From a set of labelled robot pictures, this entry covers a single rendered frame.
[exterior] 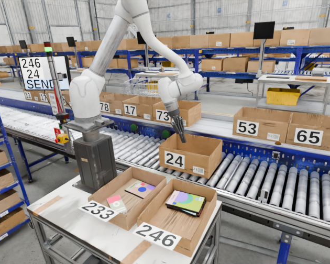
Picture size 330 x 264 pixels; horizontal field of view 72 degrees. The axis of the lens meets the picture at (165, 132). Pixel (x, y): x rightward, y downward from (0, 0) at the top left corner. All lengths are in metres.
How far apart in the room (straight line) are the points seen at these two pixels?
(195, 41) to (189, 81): 5.46
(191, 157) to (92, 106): 0.72
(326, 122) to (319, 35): 4.27
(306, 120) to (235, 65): 4.32
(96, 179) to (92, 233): 0.36
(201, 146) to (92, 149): 0.86
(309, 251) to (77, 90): 2.12
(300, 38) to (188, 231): 5.54
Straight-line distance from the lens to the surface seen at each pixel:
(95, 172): 1.48
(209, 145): 1.80
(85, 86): 1.35
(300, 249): 2.36
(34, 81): 2.45
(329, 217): 1.51
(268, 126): 1.85
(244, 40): 6.44
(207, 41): 6.74
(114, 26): 1.52
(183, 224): 1.24
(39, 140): 2.74
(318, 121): 2.12
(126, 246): 1.19
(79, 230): 1.33
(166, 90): 1.44
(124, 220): 1.21
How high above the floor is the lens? 1.63
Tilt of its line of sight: 22 degrees down
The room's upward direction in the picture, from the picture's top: 3 degrees counter-clockwise
